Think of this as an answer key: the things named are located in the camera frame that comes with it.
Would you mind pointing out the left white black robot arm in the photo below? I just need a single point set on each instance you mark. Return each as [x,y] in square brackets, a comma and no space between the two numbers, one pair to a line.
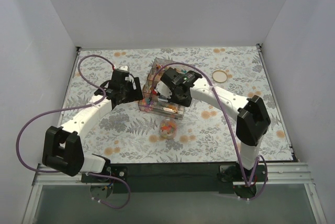
[63,149]

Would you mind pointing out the floral patterned table mat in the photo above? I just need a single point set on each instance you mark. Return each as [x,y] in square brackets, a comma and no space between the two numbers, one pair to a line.
[128,135]

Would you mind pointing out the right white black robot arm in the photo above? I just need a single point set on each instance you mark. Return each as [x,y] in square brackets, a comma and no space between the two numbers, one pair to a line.
[247,118]

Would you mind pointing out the clear compartment candy box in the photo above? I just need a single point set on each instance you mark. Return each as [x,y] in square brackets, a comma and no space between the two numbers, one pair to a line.
[156,95]

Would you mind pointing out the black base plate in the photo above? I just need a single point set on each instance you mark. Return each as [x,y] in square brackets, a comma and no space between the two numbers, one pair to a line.
[232,177]
[115,170]

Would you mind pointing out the aluminium frame rail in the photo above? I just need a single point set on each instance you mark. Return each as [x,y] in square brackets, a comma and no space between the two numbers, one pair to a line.
[176,193]

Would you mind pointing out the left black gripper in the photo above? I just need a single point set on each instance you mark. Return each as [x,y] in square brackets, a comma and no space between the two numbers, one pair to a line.
[130,92]

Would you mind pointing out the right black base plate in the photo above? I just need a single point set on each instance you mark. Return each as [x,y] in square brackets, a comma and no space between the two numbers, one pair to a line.
[232,177]

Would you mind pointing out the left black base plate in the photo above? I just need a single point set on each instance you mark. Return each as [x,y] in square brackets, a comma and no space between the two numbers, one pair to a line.
[115,170]

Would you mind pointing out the round wooden jar lid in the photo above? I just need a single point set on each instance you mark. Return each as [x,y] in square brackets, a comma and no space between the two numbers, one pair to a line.
[219,76]

